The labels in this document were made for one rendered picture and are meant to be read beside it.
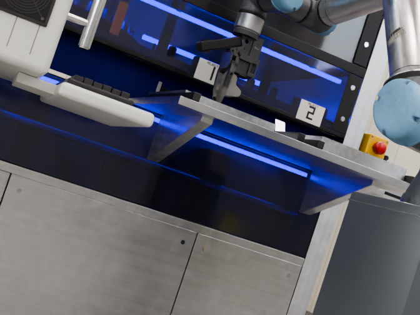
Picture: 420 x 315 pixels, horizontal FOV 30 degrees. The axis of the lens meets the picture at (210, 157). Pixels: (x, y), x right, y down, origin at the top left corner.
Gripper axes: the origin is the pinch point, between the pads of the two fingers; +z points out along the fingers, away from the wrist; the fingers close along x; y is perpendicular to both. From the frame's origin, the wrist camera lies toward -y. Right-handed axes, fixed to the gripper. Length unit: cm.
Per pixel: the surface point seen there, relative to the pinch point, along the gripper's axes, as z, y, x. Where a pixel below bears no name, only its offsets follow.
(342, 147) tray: 2.7, 27.6, -23.8
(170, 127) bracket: 10.9, -8.8, 1.2
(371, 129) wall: -68, 247, 337
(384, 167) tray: 3.4, 40.8, -24.0
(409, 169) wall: -42, 255, 282
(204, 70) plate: -8.4, -1.1, 13.6
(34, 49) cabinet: 9, -53, -42
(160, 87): -0.4, -9.4, 21.7
